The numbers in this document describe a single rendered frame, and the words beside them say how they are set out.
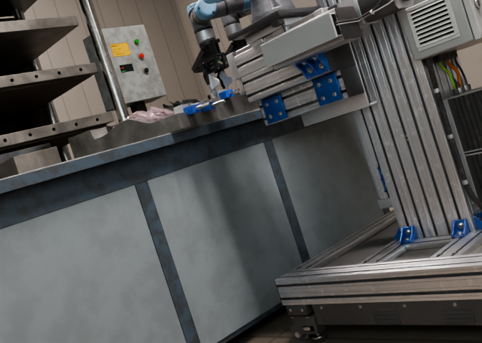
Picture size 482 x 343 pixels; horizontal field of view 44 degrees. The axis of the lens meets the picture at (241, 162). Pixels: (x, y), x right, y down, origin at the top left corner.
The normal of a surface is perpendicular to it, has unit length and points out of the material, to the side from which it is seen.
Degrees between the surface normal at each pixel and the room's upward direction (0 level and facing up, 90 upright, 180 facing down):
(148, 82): 90
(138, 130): 90
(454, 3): 90
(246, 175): 90
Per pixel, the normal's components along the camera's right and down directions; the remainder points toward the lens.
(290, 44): -0.68, 0.24
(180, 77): 0.67, -0.19
